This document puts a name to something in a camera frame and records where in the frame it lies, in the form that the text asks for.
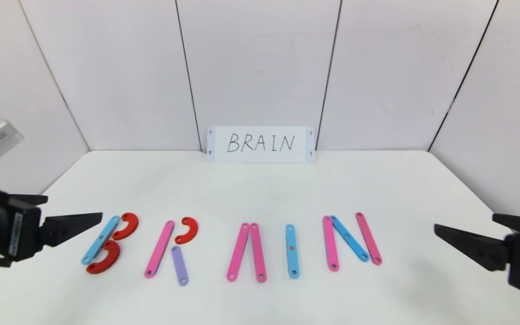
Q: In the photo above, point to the long pink bar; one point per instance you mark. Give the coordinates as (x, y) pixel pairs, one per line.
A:
(159, 249)
(238, 252)
(257, 253)
(331, 243)

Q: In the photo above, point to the short blue bar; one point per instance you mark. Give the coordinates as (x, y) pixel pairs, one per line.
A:
(350, 239)

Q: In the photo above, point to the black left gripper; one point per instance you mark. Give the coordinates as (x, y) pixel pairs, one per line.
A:
(20, 233)

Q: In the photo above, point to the white sign reading BRAIN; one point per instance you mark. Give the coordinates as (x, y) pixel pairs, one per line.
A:
(242, 156)

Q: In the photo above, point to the red C-shaped piece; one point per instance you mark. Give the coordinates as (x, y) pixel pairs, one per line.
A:
(132, 225)
(191, 230)
(109, 262)

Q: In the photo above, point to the short purple bar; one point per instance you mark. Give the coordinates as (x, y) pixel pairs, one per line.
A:
(179, 266)

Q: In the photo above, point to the short pink bar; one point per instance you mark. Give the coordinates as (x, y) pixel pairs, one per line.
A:
(369, 239)

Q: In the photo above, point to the long blue bar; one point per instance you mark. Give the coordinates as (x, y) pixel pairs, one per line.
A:
(292, 259)
(98, 241)

